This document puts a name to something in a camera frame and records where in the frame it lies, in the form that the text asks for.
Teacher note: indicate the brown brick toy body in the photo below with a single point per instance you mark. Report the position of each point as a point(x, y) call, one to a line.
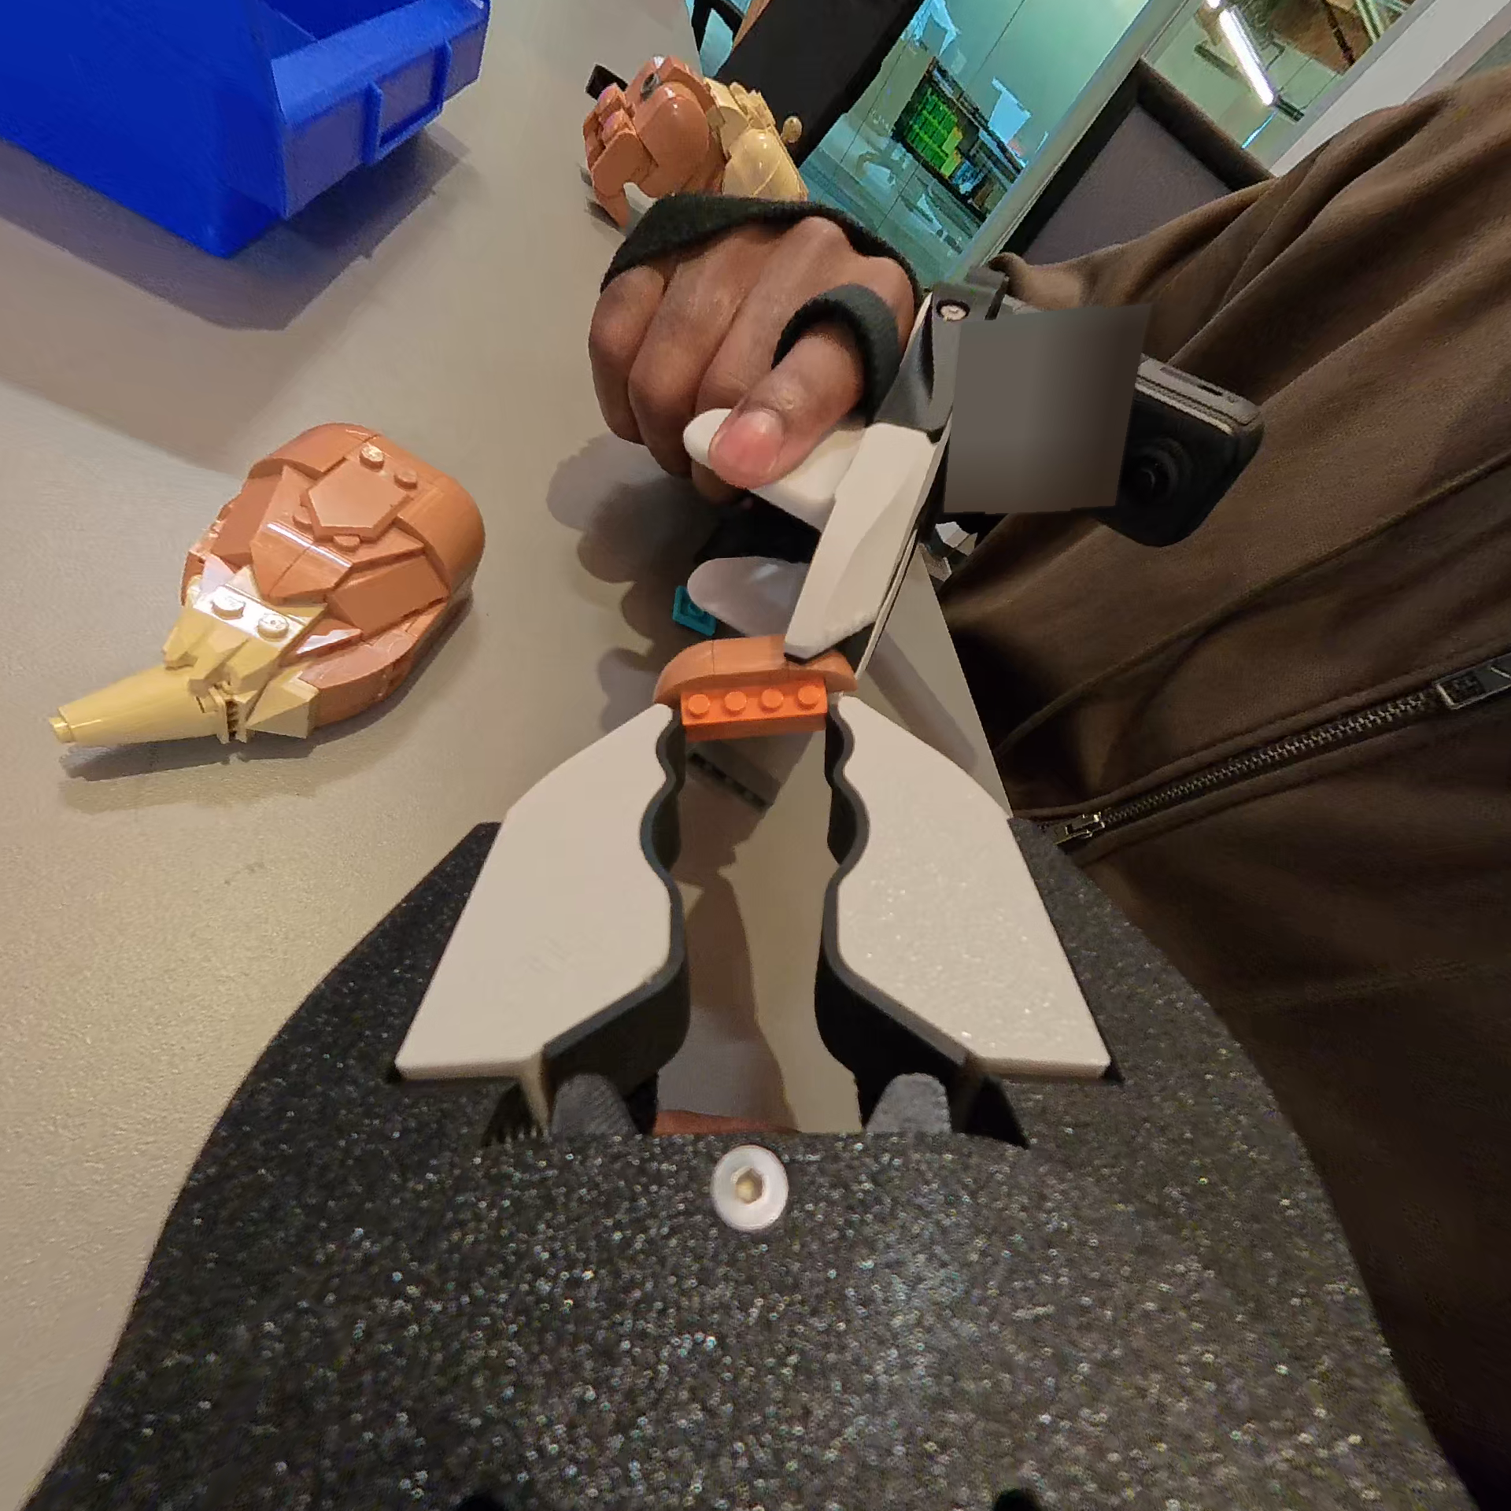
point(660, 129)

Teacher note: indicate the blue plastic bin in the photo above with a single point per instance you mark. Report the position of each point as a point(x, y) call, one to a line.
point(176, 106)

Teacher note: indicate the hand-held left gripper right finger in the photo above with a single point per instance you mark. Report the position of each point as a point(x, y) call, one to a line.
point(955, 931)

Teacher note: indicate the person's brown hoodie torso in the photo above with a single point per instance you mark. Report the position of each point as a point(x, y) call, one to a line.
point(1239, 944)

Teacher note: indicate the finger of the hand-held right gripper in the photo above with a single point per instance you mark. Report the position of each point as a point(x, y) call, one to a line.
point(861, 543)

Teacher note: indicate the black panel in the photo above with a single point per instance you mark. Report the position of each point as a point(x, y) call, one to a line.
point(815, 59)

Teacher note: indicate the brown curved brick piece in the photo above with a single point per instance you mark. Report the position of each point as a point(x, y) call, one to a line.
point(732, 660)

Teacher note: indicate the brown brick toy head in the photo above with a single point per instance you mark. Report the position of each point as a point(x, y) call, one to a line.
point(354, 554)

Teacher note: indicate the person's right hand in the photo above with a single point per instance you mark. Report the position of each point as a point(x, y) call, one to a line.
point(709, 341)

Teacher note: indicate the teal brick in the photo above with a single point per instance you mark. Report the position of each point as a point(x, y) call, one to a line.
point(687, 608)

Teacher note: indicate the person's right forearm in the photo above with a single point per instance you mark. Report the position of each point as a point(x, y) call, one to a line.
point(1333, 259)

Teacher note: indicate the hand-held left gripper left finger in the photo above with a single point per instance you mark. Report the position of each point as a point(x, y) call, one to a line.
point(554, 908)

